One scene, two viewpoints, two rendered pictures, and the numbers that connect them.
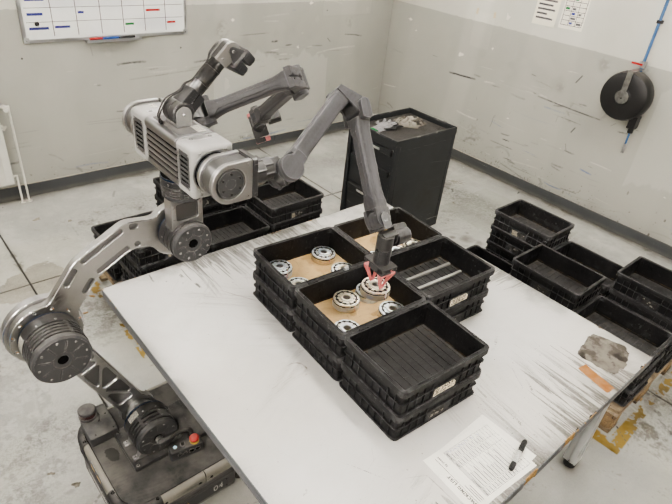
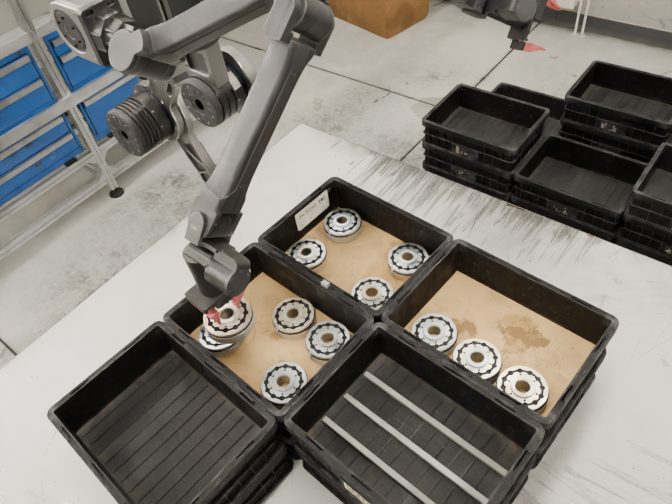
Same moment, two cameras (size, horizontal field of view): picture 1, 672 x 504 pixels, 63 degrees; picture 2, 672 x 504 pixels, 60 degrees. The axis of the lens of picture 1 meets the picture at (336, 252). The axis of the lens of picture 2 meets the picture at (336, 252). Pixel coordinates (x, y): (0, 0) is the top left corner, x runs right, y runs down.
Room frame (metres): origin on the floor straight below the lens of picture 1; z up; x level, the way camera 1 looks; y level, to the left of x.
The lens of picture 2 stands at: (1.80, -0.89, 1.96)
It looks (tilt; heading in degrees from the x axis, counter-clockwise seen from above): 48 degrees down; 90
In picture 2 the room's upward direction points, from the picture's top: 10 degrees counter-clockwise
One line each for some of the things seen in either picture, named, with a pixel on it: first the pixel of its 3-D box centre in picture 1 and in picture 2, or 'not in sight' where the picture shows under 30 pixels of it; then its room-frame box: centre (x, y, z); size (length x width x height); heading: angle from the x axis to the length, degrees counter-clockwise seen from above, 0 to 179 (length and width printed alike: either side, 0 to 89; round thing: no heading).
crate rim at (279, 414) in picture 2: (360, 296); (266, 321); (1.62, -0.11, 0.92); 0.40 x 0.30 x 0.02; 130
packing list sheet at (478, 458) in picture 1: (482, 461); not in sight; (1.13, -0.53, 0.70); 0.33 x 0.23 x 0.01; 134
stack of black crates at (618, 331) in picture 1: (611, 349); not in sight; (2.22, -1.47, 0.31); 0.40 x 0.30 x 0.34; 44
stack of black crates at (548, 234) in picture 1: (524, 247); not in sight; (3.07, -1.20, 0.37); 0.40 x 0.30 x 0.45; 44
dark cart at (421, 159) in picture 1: (394, 182); not in sight; (3.65, -0.36, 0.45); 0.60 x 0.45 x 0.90; 134
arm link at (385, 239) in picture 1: (386, 240); (204, 260); (1.56, -0.16, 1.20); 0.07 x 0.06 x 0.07; 133
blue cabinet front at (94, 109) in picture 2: not in sight; (132, 57); (0.98, 1.88, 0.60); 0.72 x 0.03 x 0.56; 44
